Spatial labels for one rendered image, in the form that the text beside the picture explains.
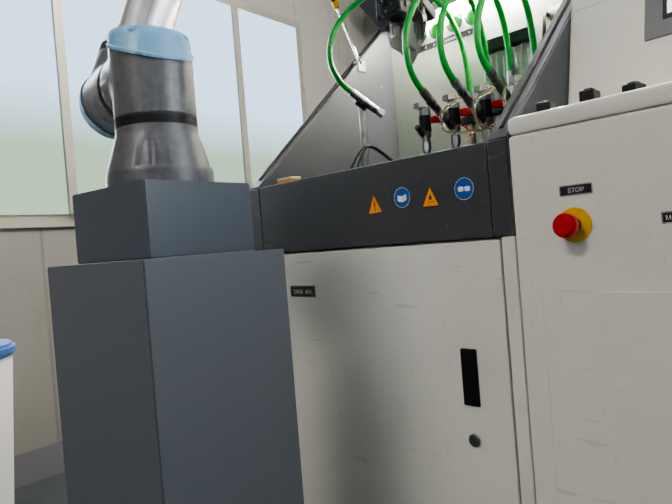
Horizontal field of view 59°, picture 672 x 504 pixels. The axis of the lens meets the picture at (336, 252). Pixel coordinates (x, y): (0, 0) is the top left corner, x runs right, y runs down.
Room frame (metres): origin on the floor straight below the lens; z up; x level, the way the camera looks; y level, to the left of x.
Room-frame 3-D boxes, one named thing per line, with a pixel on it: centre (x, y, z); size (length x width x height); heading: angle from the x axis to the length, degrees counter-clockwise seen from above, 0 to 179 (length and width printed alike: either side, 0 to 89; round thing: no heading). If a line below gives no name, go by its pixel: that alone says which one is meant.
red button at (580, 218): (0.88, -0.34, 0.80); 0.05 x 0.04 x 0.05; 44
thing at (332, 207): (1.23, -0.06, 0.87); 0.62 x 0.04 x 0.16; 44
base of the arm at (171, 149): (0.87, 0.24, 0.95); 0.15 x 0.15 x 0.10
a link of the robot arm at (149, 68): (0.88, 0.25, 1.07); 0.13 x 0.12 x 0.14; 37
